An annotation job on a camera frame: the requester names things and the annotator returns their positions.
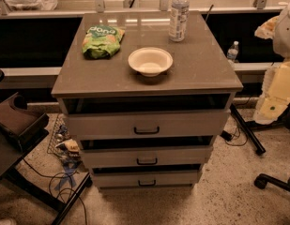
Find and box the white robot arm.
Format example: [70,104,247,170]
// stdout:
[253,2,290,125]

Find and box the grey middle drawer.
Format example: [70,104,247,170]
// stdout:
[81,146,213,168]

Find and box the green chip bag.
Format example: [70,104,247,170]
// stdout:
[82,25,125,59]

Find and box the blue tape on floor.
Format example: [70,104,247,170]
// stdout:
[54,163,78,190]

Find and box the black office chair base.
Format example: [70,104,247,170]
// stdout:
[254,173,290,192]

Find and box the white paper bowl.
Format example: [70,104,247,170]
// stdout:
[128,47,173,77]

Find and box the grey drawer cabinet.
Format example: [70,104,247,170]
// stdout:
[52,11,242,178]

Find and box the grey bottom drawer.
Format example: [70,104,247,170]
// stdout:
[92,170,202,188]

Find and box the clear water bottle on cabinet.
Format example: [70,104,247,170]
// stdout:
[169,0,190,42]

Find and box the grey top drawer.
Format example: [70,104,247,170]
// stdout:
[64,110,230,140]

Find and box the small water bottle behind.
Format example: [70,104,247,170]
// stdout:
[227,41,239,62]

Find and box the grey drawer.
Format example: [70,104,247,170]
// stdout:
[81,146,213,168]
[92,170,202,188]
[64,110,230,140]

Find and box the dark chair at left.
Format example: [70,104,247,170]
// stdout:
[0,93,91,225]

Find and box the wire basket with clutter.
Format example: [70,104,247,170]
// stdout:
[47,114,80,162]

